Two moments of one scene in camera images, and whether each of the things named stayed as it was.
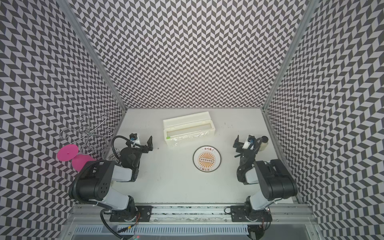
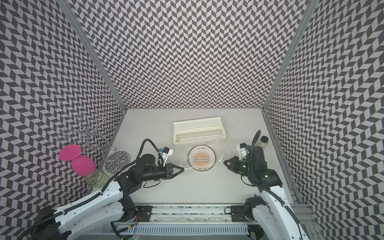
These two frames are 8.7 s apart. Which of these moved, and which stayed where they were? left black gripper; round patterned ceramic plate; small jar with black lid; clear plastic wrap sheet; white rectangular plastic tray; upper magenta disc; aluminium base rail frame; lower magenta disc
Moved: round patterned ceramic plate; white rectangular plastic tray; left black gripper; clear plastic wrap sheet
Stayed: upper magenta disc; lower magenta disc; small jar with black lid; aluminium base rail frame
